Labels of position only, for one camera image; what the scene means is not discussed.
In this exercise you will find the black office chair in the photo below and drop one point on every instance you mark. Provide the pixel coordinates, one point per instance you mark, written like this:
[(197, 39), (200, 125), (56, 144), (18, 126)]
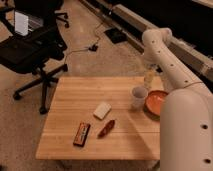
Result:
[(28, 54)]

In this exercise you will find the white plastic cup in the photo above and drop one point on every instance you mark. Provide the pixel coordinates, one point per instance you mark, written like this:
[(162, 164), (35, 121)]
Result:
[(139, 95)]

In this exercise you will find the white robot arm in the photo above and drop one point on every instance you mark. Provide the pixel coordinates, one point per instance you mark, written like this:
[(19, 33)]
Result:
[(186, 117)]

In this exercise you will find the black floor mat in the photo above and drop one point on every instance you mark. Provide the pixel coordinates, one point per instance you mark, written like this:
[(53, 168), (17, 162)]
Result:
[(115, 35)]

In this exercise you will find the orange bowl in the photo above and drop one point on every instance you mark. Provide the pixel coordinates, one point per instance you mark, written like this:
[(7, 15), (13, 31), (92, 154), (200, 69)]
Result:
[(155, 100)]

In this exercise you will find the wooden folding table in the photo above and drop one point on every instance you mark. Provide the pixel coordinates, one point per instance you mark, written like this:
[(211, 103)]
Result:
[(90, 118)]

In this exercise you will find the clear plastic bottle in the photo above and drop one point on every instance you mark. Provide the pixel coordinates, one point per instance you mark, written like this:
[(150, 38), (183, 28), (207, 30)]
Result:
[(148, 77)]

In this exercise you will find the red chili pepper toy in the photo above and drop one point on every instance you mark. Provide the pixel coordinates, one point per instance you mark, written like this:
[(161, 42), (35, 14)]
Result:
[(107, 128)]

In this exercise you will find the white box on chair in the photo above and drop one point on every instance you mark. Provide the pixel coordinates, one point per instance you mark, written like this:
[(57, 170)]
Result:
[(21, 23)]

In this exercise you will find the white sponge block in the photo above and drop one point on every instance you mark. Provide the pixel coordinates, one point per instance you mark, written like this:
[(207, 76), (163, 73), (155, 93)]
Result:
[(102, 110)]

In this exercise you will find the long grey metal rail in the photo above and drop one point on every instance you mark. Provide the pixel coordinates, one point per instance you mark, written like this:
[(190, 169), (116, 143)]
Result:
[(188, 21)]

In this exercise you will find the orange black candy box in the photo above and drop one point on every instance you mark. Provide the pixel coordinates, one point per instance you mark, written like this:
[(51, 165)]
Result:
[(81, 135)]

